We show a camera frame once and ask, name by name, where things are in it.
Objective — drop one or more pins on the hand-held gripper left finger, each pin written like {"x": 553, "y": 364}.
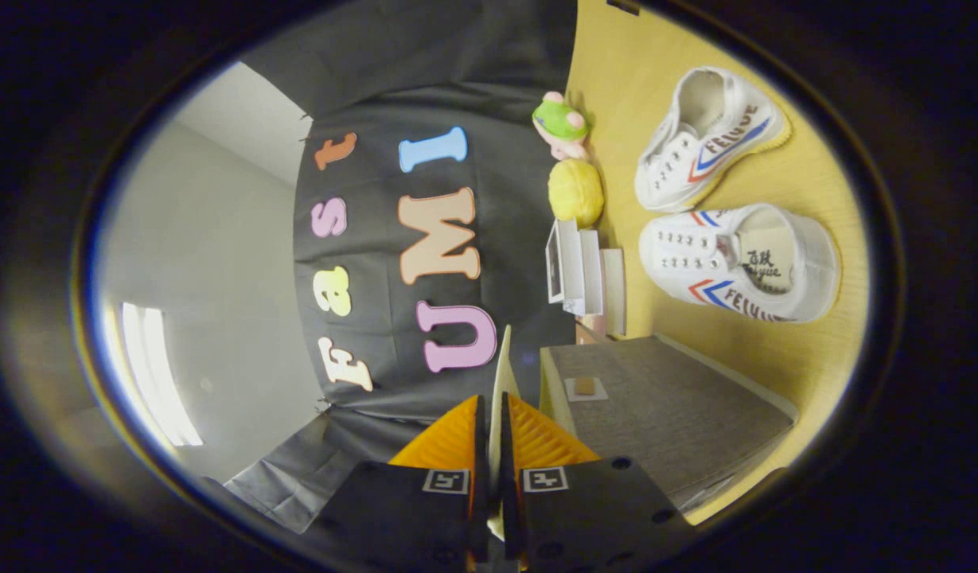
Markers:
{"x": 481, "y": 477}

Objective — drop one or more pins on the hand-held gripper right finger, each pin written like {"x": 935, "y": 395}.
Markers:
{"x": 511, "y": 477}

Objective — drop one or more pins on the grey fabric storage box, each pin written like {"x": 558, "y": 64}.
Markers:
{"x": 664, "y": 414}

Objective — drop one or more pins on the white canvas shoe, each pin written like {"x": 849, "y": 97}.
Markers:
{"x": 695, "y": 151}
{"x": 695, "y": 263}

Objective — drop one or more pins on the brown book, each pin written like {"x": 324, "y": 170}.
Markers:
{"x": 590, "y": 328}

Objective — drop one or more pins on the thick white book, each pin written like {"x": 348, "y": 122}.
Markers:
{"x": 588, "y": 270}

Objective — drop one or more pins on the yellow fuzzy plush ball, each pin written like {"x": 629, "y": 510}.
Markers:
{"x": 576, "y": 191}

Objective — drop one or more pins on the bright ceiling light panel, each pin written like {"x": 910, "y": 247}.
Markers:
{"x": 158, "y": 374}

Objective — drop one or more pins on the green and pink plush toy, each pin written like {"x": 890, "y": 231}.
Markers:
{"x": 564, "y": 123}

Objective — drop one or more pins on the black backdrop cloth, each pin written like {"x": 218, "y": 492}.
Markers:
{"x": 425, "y": 72}

